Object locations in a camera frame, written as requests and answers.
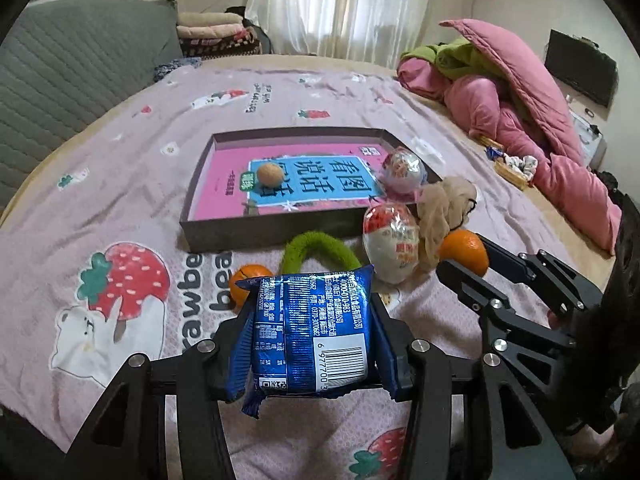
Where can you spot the pink quilted duvet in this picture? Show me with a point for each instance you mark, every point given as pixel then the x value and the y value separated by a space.
pixel 525 113

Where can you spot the orange tangerine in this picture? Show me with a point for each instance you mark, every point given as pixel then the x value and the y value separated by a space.
pixel 466 248
pixel 253 270

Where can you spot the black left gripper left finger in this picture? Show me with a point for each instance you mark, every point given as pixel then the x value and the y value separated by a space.
pixel 123 437

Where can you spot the green blanket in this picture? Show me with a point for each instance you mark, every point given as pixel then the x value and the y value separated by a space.
pixel 455 60

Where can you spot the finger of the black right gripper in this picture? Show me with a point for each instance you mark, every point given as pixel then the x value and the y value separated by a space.
pixel 503 329
pixel 530 264

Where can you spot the black wall television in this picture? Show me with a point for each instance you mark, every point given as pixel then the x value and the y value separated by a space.
pixel 582 66

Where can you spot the silver wrapped egg toy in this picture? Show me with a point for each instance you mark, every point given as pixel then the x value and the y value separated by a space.
pixel 402 172

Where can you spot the brown walnut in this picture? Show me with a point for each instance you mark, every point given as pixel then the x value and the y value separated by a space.
pixel 270 175

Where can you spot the red white egg toy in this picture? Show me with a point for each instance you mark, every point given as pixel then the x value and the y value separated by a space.
pixel 391 241

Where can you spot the grey quilted headboard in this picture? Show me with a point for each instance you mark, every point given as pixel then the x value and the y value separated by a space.
pixel 65 63

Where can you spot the pink blue children's book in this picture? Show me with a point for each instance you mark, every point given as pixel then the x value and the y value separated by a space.
pixel 324 175

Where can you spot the blue snack packet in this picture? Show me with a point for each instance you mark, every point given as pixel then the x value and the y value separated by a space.
pixel 315 335

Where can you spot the stack of folded blankets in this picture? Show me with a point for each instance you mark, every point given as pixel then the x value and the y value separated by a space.
pixel 216 35

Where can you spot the pink strawberry print blanket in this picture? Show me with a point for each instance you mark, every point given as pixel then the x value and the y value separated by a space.
pixel 93 265

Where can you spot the beige sheer scrunchie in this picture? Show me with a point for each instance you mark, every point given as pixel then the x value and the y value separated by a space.
pixel 442 207

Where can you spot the white sheer curtain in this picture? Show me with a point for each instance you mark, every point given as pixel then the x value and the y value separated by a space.
pixel 373 31

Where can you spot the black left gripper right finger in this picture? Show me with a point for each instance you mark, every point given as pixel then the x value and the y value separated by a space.
pixel 468 419

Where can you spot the small blue snack wrapper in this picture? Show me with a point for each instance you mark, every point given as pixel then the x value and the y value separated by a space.
pixel 494 154

